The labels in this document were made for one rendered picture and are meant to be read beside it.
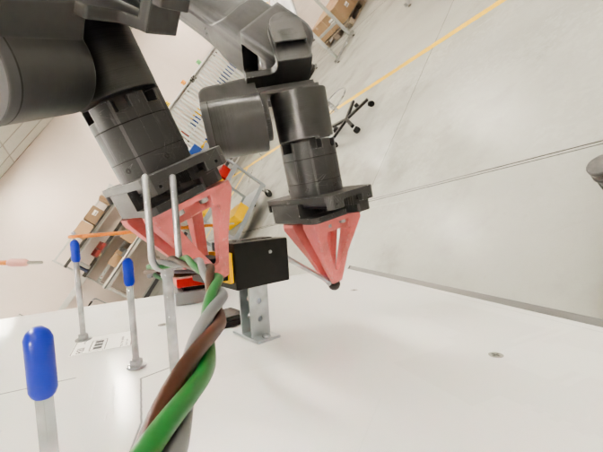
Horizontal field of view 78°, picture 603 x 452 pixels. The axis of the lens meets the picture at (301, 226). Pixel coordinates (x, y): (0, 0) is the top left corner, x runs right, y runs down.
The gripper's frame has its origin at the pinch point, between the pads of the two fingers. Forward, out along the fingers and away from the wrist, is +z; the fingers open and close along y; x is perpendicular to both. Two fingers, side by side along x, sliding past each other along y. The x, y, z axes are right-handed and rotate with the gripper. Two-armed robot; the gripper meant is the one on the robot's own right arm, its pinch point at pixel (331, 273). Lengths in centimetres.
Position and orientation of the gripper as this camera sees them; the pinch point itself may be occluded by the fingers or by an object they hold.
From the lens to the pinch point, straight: 41.5
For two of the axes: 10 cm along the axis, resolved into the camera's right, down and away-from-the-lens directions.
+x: 7.5, -2.6, 6.1
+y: 6.3, 0.1, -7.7
